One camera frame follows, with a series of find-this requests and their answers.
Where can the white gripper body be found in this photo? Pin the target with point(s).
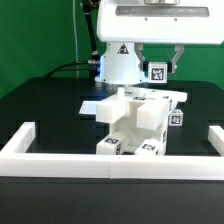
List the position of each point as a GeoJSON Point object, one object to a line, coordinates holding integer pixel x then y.
{"type": "Point", "coordinates": [161, 21]}

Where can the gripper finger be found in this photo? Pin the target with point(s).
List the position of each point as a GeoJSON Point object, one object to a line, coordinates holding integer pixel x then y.
{"type": "Point", "coordinates": [143, 64]}
{"type": "Point", "coordinates": [172, 64]}

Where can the white tagged cube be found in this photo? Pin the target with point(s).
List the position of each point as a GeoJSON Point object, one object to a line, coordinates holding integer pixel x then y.
{"type": "Point", "coordinates": [157, 72]}
{"type": "Point", "coordinates": [176, 118]}

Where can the white chair back frame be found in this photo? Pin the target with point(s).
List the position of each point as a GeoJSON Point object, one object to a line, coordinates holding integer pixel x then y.
{"type": "Point", "coordinates": [148, 107]}

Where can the white chair seat part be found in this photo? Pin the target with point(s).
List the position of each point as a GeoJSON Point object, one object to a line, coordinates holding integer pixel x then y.
{"type": "Point", "coordinates": [137, 135]}

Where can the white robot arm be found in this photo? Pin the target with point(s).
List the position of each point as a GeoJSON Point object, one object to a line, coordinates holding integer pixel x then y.
{"type": "Point", "coordinates": [118, 64]}

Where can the white marker sheet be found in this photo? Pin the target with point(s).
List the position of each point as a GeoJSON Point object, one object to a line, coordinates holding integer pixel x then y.
{"type": "Point", "coordinates": [92, 108]}

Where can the white U-shaped fence frame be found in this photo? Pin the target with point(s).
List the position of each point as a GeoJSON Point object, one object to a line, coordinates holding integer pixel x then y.
{"type": "Point", "coordinates": [16, 161]}

